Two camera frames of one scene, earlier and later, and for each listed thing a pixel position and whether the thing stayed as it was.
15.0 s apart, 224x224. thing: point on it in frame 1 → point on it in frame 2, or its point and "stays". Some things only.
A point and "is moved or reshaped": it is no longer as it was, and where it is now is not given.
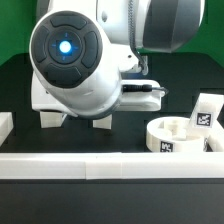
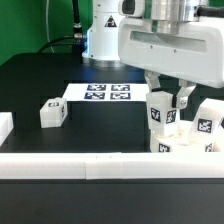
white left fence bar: x=6 y=126 stays
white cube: x=207 y=108 is moved or reshaped
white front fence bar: x=111 y=165 stays
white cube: x=105 y=123 → x=160 y=111
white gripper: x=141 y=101 → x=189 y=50
